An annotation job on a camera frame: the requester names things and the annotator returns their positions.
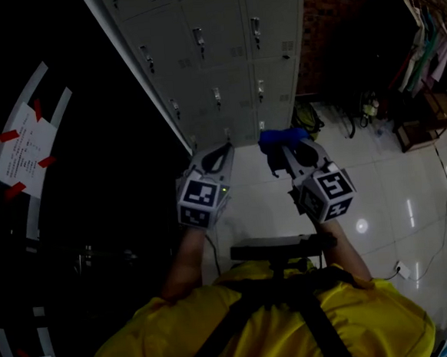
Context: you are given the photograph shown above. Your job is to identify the pink hanging garment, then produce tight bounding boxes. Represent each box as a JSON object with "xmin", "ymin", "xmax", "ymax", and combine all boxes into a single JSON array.
[{"xmin": 406, "ymin": 12, "xmax": 447, "ymax": 99}]

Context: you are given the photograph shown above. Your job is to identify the blue cloth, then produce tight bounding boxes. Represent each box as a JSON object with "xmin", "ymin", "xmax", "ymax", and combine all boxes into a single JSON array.
[{"xmin": 257, "ymin": 126, "xmax": 313, "ymax": 180}]

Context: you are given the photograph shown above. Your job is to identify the green hanging garment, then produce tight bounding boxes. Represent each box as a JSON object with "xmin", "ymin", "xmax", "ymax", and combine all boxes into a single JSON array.
[{"xmin": 402, "ymin": 6, "xmax": 444, "ymax": 93}]

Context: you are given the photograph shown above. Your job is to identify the person's right forearm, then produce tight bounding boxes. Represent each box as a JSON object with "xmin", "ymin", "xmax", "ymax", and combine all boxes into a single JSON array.
[{"xmin": 313, "ymin": 216, "xmax": 373, "ymax": 286}]

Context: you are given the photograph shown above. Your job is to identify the black chest harness straps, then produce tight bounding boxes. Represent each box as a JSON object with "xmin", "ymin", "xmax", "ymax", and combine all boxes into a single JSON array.
[{"xmin": 177, "ymin": 263, "xmax": 364, "ymax": 357}]

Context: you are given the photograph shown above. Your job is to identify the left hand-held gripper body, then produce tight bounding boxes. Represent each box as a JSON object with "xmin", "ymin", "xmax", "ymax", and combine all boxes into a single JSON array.
[{"xmin": 171, "ymin": 140, "xmax": 242, "ymax": 233}]

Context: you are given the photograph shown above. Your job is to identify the person's left forearm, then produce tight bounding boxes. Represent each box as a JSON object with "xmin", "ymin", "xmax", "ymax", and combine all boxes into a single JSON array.
[{"xmin": 154, "ymin": 223, "xmax": 215, "ymax": 305}]

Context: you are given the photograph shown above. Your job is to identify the white hanging garment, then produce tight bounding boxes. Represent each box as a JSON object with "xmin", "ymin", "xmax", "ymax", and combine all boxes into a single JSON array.
[{"xmin": 390, "ymin": 0, "xmax": 432, "ymax": 92}]

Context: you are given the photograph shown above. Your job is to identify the white window frame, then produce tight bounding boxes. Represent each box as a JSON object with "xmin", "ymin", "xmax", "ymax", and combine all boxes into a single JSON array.
[{"xmin": 0, "ymin": 58, "xmax": 94, "ymax": 357}]

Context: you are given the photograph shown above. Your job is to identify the yellow and black bag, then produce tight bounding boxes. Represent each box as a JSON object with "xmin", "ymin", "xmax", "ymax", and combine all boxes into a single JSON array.
[{"xmin": 292, "ymin": 98, "xmax": 326, "ymax": 135}]

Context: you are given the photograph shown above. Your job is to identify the white power strip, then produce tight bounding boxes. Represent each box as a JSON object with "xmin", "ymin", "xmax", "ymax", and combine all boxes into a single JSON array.
[{"xmin": 393, "ymin": 259, "xmax": 412, "ymax": 281}]

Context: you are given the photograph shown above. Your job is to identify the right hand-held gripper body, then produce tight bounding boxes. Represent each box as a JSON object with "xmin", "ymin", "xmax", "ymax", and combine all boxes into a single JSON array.
[{"xmin": 280, "ymin": 132, "xmax": 359, "ymax": 226}]

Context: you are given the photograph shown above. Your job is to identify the black chest-mounted box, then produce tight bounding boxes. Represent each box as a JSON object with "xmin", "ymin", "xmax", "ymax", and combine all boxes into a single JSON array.
[{"xmin": 227, "ymin": 230, "xmax": 339, "ymax": 266}]

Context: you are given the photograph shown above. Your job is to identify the grey metal locker doors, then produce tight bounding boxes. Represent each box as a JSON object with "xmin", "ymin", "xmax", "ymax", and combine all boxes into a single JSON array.
[{"xmin": 80, "ymin": 0, "xmax": 318, "ymax": 164}]

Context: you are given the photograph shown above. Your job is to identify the large white paper sheet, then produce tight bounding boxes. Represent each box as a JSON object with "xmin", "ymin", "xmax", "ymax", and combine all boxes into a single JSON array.
[{"xmin": 0, "ymin": 98, "xmax": 64, "ymax": 202}]

